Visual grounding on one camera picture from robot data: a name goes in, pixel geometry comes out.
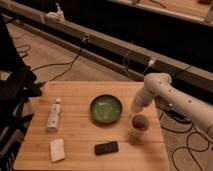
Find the black cables right floor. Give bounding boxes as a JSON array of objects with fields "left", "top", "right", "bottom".
[{"left": 157, "top": 108, "right": 213, "bottom": 171}]

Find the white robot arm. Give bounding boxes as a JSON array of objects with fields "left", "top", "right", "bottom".
[{"left": 131, "top": 73, "right": 213, "bottom": 140}]

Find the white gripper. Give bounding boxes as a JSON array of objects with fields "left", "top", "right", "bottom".
[{"left": 131, "top": 88, "right": 150, "bottom": 113}]

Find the white object on rail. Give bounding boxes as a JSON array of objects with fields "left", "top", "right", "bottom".
[{"left": 45, "top": 4, "right": 65, "bottom": 22}]

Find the white sponge block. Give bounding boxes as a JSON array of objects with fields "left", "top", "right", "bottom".
[{"left": 49, "top": 138, "right": 65, "bottom": 162}]

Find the black rectangular phone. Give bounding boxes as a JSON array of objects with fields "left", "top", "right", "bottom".
[{"left": 94, "top": 141, "right": 119, "bottom": 155}]

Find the green ceramic bowl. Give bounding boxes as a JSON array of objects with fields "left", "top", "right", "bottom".
[{"left": 90, "top": 94, "right": 122, "bottom": 124}]

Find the black chair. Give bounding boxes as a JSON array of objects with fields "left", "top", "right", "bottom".
[{"left": 0, "top": 14, "right": 42, "bottom": 171}]

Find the white tube bottle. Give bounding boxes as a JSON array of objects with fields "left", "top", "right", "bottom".
[{"left": 46, "top": 98, "right": 61, "bottom": 132}]

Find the black cable on floor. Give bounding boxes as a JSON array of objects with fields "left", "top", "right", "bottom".
[{"left": 31, "top": 38, "right": 88, "bottom": 84}]

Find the long metal rail beam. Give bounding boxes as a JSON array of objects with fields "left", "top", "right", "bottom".
[{"left": 0, "top": 0, "right": 213, "bottom": 103}]

